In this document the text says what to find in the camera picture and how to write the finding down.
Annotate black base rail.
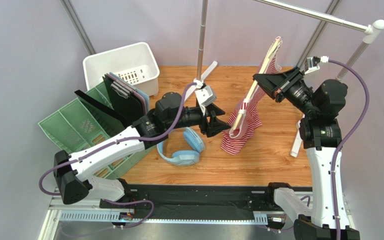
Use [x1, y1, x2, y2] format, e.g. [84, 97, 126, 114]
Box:
[98, 183, 313, 221]

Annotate red white striped tank top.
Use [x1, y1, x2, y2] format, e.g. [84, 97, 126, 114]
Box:
[220, 36, 283, 156]

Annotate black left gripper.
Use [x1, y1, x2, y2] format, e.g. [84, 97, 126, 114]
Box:
[165, 103, 232, 138]

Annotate black folder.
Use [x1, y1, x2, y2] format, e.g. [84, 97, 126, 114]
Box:
[74, 90, 129, 127]

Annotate green plastic file rack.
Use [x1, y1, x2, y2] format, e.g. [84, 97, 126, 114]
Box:
[38, 97, 154, 180]

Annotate white plastic bin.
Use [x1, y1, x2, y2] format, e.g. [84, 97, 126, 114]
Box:
[82, 42, 160, 96]

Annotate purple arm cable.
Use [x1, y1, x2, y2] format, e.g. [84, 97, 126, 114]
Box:
[323, 59, 370, 240]
[38, 82, 198, 196]

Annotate pink clipboard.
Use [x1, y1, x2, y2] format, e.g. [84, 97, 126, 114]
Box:
[106, 73, 147, 114]

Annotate cream plastic hanger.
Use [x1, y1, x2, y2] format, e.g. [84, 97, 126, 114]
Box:
[231, 36, 283, 131]

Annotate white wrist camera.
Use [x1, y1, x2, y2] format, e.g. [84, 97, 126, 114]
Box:
[194, 82, 217, 107]
[304, 55, 329, 75]

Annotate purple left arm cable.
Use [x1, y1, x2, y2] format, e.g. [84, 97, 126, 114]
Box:
[38, 82, 198, 196]

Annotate white clothes rack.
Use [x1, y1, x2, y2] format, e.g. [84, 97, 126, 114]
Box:
[177, 0, 384, 159]

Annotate black clipboard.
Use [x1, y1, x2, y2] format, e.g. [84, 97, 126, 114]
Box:
[102, 73, 146, 127]

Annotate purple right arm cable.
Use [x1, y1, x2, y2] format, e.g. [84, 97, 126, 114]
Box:
[323, 59, 370, 240]

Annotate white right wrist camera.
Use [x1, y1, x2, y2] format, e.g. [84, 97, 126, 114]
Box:
[304, 55, 329, 75]

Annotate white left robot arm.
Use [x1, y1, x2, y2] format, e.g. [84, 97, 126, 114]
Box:
[51, 89, 230, 205]

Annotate blue white headphones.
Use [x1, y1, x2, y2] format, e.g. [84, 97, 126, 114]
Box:
[156, 127, 205, 166]

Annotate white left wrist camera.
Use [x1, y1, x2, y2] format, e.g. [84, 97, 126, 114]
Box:
[194, 82, 217, 107]

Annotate blue clipboard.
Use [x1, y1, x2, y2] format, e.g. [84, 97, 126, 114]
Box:
[108, 71, 151, 116]

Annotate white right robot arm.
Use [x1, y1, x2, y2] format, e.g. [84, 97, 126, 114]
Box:
[253, 67, 361, 240]

